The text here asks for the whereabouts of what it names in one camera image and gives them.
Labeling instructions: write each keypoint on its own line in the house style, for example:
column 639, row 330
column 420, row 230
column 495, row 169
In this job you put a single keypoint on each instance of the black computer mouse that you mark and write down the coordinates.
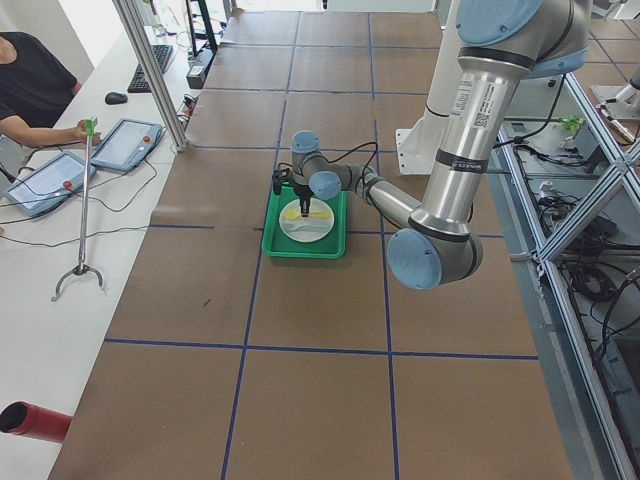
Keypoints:
column 115, row 98

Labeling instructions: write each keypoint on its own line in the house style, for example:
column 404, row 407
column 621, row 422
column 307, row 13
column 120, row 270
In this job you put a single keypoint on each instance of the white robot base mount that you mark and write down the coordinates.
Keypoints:
column 416, row 146

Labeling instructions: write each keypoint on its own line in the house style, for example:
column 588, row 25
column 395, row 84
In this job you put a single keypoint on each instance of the red cylinder tube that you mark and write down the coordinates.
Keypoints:
column 36, row 422

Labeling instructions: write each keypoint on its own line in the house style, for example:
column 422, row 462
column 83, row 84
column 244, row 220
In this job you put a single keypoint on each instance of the person's hand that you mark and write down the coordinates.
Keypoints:
column 81, row 135

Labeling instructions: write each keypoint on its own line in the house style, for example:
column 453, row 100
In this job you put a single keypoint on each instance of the metal reacher grabber tool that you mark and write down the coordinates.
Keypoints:
column 82, row 267

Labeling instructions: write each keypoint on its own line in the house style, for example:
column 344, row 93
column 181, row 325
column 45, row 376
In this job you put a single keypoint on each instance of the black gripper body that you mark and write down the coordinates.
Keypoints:
column 301, row 190

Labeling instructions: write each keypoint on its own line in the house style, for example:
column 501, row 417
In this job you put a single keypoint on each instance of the white round plate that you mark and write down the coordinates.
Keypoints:
column 300, row 236

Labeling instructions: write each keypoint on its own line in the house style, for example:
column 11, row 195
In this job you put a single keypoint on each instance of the person in black shirt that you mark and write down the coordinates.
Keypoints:
column 36, row 89

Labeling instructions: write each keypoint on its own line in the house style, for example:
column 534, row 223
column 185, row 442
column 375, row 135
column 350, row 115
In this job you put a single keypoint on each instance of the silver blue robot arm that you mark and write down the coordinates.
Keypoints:
column 500, row 44

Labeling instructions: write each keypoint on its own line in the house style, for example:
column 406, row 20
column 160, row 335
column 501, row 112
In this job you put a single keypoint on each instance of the yellow plastic spoon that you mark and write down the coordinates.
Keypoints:
column 292, row 215

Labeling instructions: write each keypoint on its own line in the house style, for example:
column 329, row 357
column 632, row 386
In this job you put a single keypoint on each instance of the far teach pendant tablet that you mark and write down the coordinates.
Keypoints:
column 126, row 145

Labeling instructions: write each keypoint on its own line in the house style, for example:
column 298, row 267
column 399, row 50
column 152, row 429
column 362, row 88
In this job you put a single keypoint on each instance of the aluminium frame post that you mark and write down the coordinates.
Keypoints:
column 133, row 26

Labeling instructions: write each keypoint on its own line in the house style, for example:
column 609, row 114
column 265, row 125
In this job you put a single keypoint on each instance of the aluminium frame rail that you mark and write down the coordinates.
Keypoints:
column 571, row 186

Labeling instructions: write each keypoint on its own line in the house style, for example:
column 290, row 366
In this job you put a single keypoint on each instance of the white plastic utensil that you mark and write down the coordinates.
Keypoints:
column 306, row 227

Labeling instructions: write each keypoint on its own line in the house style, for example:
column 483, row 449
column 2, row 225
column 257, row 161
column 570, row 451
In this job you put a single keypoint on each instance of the near teach pendant tablet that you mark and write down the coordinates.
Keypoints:
column 48, row 186

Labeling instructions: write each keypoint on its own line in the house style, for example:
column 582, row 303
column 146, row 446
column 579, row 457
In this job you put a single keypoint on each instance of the green plastic tray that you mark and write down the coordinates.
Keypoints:
column 276, row 244

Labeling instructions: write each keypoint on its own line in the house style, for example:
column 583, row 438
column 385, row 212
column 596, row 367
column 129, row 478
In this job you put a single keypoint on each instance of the teach pendant tablet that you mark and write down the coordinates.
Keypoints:
column 48, row 186
column 126, row 145

